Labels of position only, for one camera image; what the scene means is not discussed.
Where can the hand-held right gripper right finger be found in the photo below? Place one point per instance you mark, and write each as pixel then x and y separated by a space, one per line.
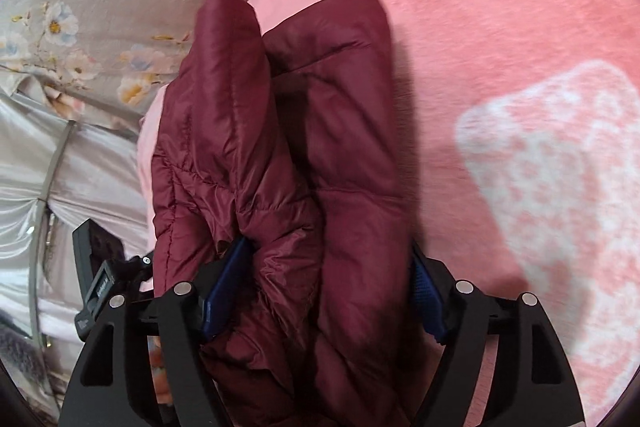
pixel 425 297

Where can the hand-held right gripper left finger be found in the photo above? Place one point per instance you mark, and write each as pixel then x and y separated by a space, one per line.
pixel 222 297

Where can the maroon puffer jacket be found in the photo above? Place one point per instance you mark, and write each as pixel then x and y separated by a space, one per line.
pixel 300 157

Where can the silver grey satin cloth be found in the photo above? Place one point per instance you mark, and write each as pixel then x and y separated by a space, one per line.
pixel 100 172

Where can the dark grey fuzzy cloth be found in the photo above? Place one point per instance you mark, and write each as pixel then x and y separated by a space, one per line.
pixel 22 352

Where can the grey floral quilt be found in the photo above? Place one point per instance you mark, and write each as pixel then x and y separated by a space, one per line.
pixel 110 7

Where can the pink fleece blanket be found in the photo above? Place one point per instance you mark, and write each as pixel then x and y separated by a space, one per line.
pixel 500 32

